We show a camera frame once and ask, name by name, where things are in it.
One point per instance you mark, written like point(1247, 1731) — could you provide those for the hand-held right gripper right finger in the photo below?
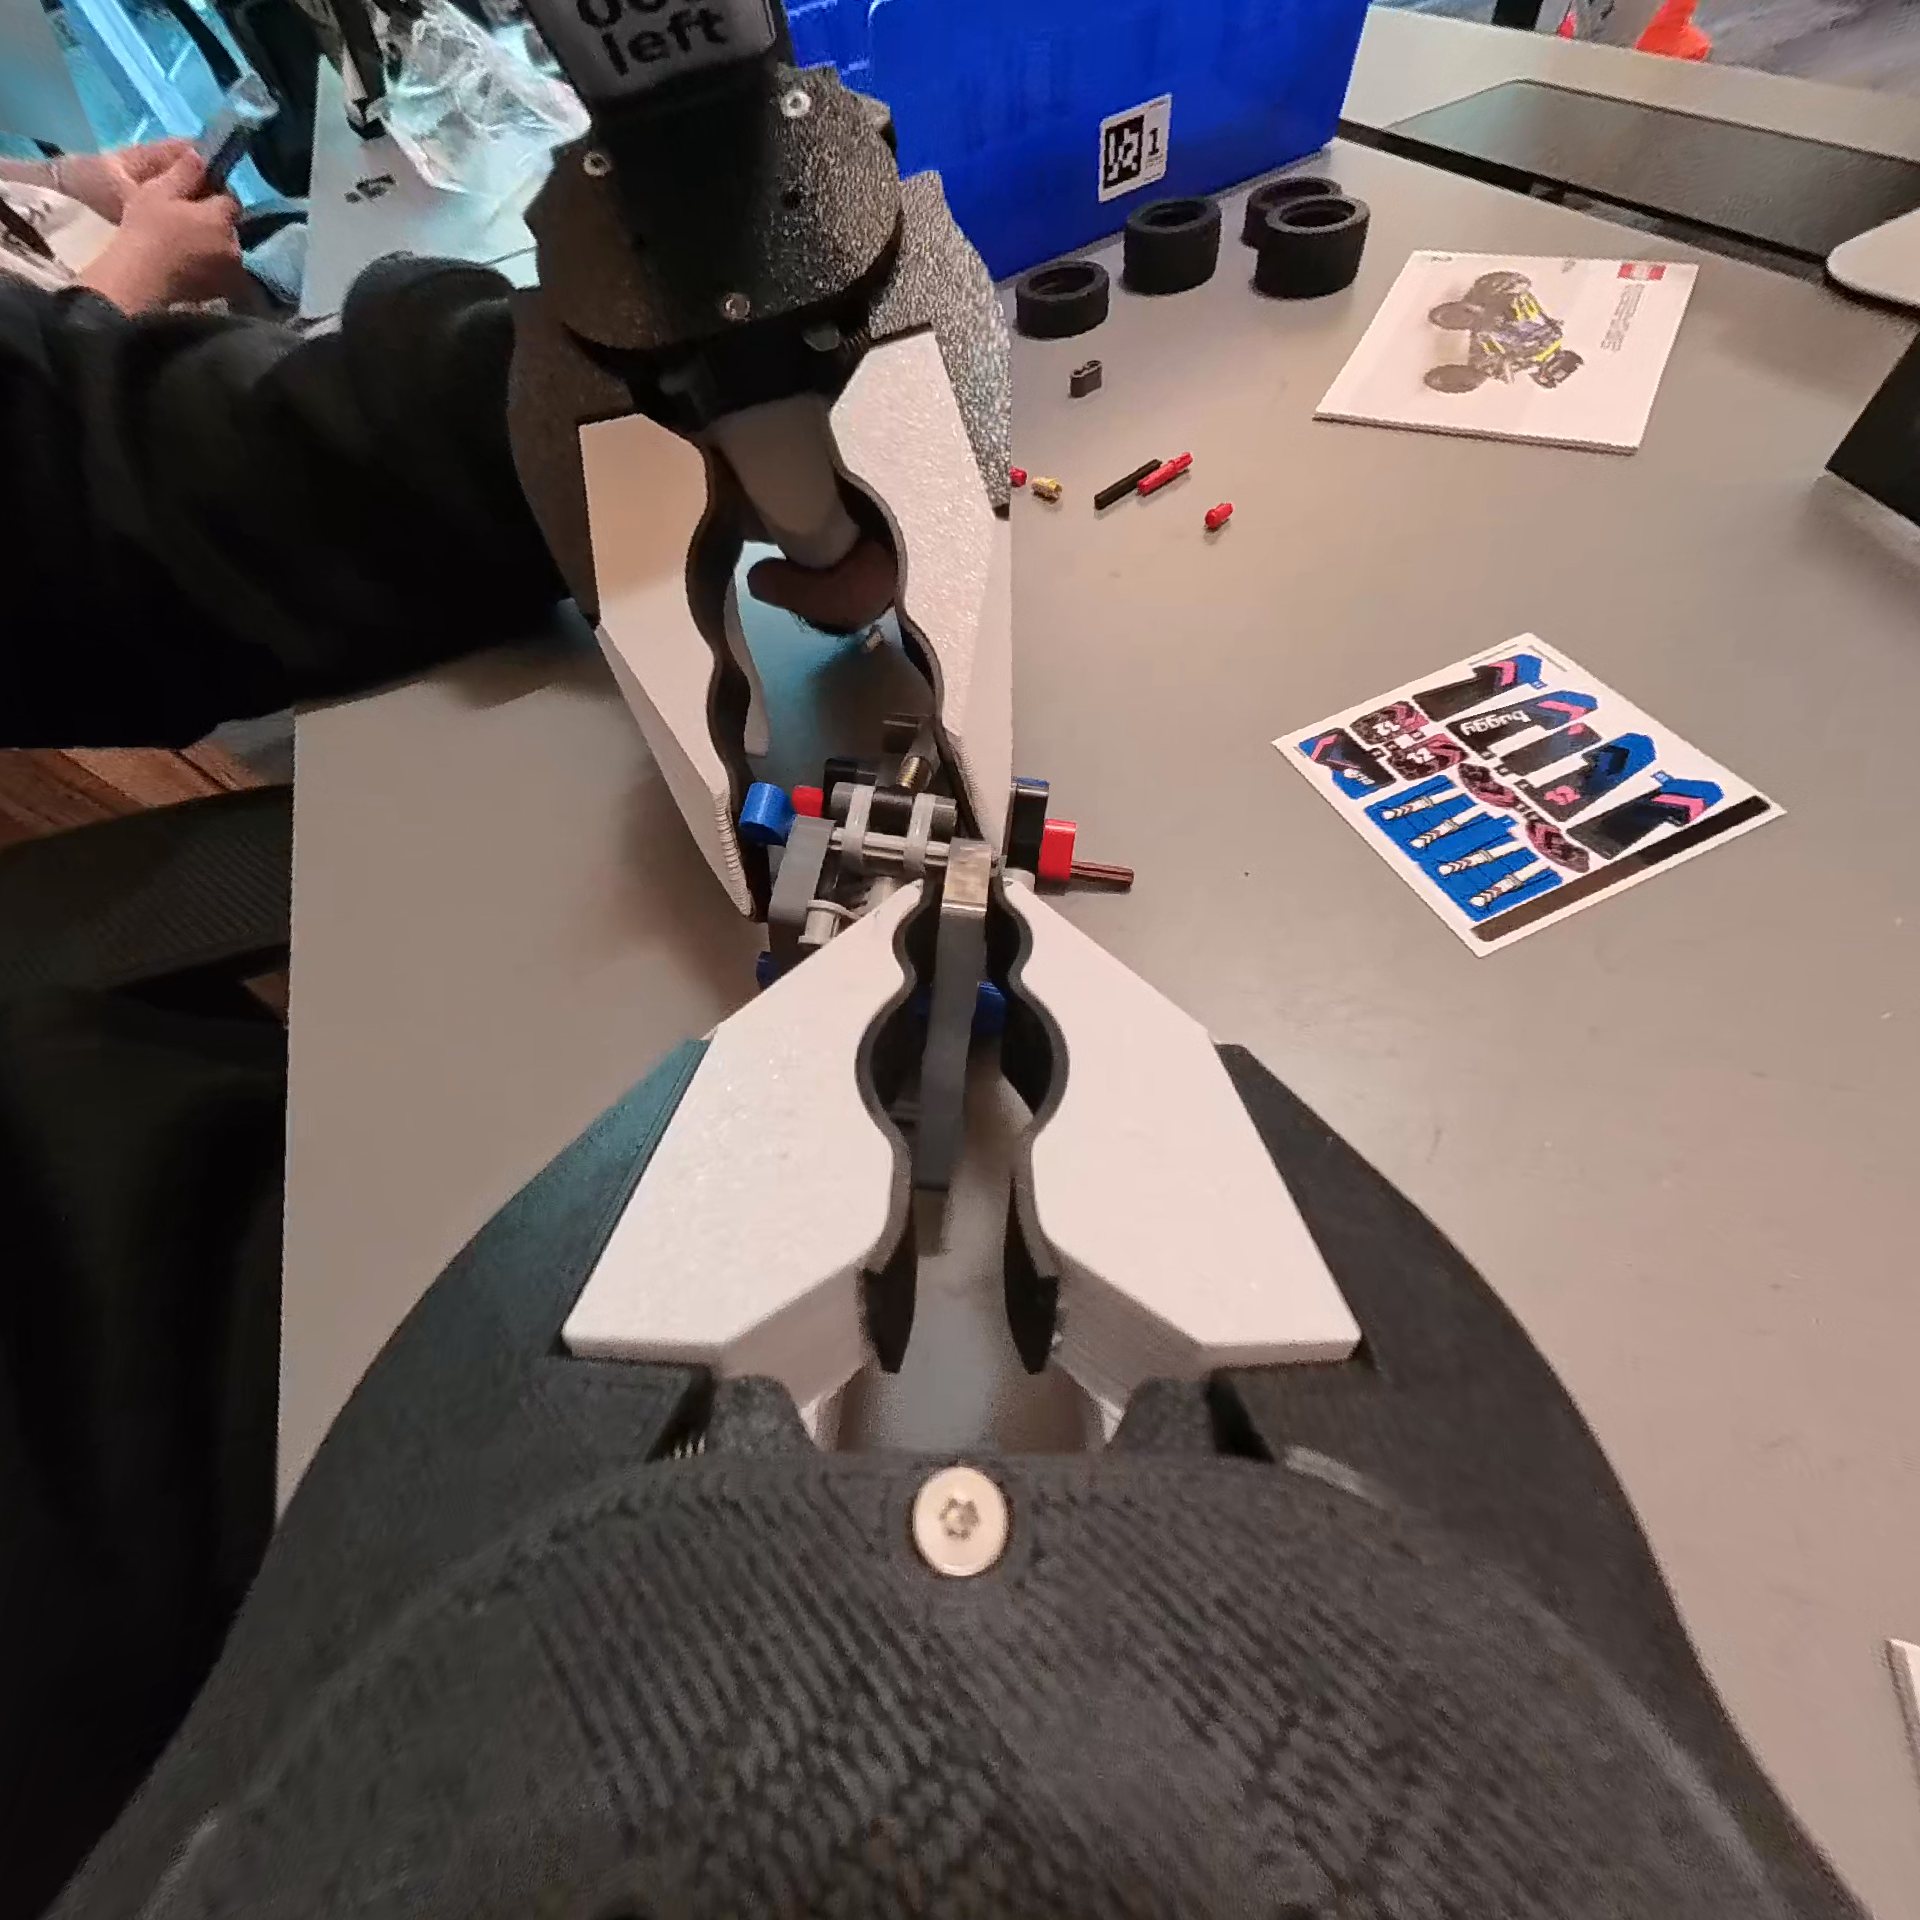
point(1187, 1201)

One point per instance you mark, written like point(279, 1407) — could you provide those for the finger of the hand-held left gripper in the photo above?
point(950, 567)
point(645, 599)

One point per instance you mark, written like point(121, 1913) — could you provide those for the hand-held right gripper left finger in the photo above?
point(721, 1201)

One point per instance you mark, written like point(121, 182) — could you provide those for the grey blue lego chassis assembly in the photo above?
point(886, 826)

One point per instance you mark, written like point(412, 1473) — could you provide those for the dark grey angled lego beam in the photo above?
point(959, 1023)

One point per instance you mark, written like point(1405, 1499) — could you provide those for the person's left forearm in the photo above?
point(223, 495)

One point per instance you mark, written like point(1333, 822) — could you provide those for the black lego pin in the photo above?
point(1125, 491)

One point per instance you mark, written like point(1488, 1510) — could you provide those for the black lego tyre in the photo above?
point(1311, 252)
point(1174, 247)
point(1060, 298)
point(1290, 194)

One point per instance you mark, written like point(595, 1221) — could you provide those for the closed lego instruction booklet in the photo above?
point(1499, 359)

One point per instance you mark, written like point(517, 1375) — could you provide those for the open lego instruction booklet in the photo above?
point(1907, 1678)

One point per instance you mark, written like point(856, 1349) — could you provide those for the person's left hand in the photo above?
point(825, 590)

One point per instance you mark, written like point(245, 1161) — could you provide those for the clear plastic bag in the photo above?
point(478, 107)

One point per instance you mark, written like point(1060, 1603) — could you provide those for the blue storage bin white tag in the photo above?
point(1050, 120)

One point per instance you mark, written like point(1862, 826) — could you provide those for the blue pink sticker sheet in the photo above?
point(1531, 793)

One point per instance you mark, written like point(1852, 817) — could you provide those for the black mesh office chair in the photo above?
point(134, 886)

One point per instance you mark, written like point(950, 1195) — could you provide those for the dark flat panel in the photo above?
point(1621, 148)

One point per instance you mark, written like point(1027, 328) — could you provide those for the orange red object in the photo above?
point(1643, 27)

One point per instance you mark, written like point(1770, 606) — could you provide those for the grey oval stand foot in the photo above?
point(1882, 263)

